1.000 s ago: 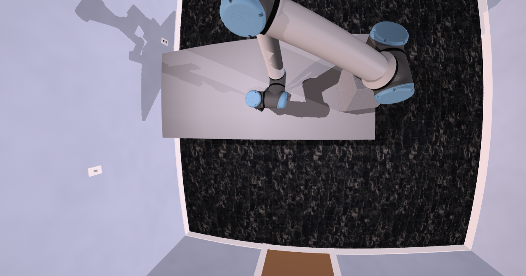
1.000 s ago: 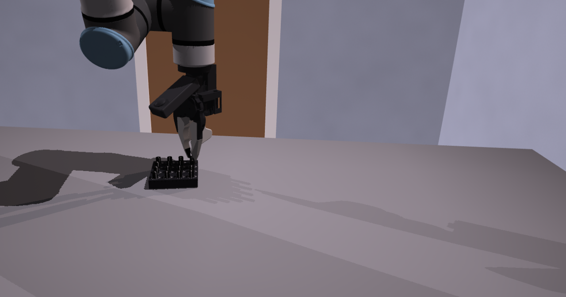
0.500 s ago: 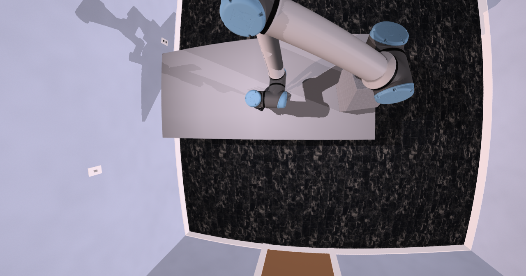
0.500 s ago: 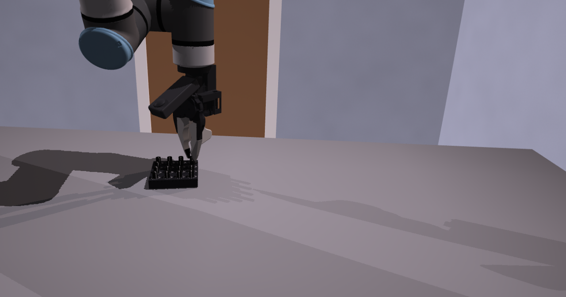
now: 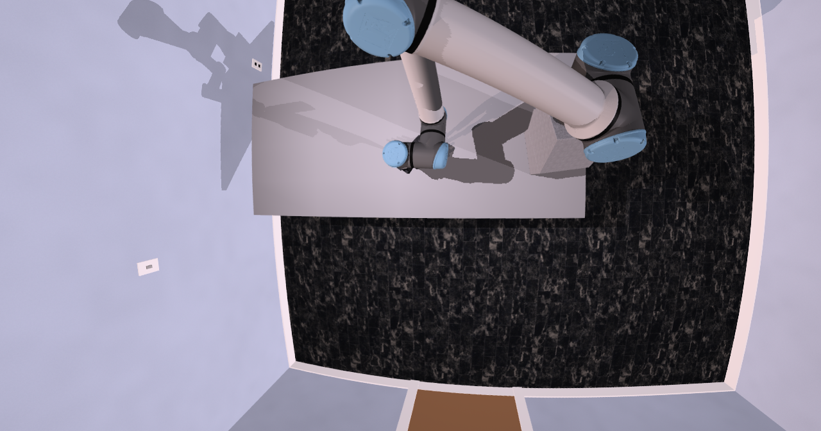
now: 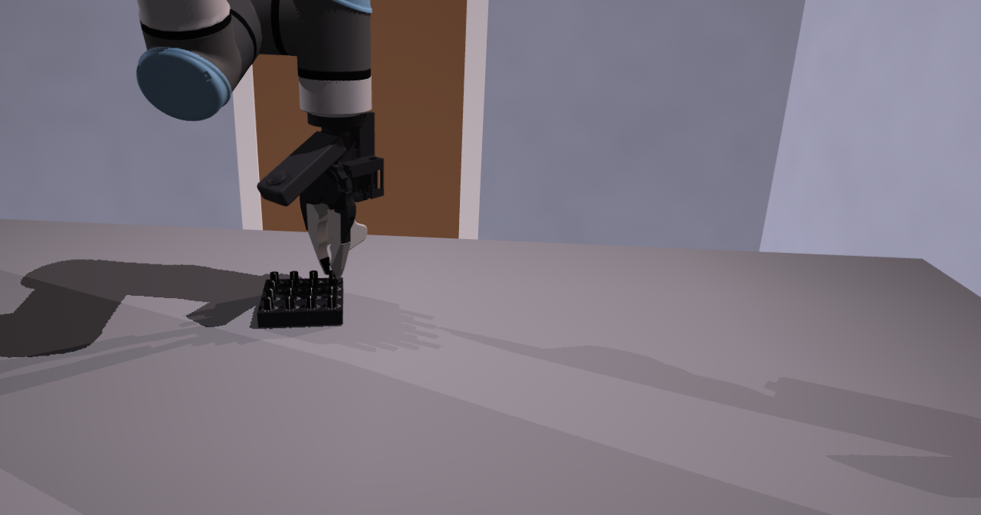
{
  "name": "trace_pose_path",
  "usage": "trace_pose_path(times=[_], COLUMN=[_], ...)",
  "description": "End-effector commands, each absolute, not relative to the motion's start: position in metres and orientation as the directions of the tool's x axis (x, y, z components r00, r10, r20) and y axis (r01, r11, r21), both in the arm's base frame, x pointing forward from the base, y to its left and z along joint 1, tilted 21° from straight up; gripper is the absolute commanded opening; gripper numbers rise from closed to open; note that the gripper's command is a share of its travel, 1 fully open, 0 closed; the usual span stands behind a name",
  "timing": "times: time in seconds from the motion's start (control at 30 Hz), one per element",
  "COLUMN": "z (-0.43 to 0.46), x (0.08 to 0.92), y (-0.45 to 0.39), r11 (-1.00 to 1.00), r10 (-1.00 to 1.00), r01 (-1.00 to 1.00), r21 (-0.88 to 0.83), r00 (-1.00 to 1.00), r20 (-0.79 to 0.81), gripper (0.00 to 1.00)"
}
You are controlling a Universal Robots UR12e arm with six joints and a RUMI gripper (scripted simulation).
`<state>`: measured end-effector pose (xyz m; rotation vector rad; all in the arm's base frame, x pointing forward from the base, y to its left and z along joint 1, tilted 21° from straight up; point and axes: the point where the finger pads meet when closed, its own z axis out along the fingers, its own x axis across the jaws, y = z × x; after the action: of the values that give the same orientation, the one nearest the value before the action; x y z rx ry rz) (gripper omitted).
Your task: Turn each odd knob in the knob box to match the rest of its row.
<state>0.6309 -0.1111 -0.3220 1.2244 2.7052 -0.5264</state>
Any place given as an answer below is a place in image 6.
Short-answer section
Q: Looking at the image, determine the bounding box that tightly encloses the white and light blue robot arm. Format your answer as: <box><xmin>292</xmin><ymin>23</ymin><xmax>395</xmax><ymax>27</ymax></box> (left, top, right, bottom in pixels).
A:
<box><xmin>136</xmin><ymin>0</ymin><xmax>372</xmax><ymax>206</ymax></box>

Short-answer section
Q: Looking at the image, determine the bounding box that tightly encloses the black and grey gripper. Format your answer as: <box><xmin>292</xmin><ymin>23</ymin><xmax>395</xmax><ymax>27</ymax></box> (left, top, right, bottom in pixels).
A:
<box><xmin>300</xmin><ymin>112</ymin><xmax>384</xmax><ymax>280</ymax></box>

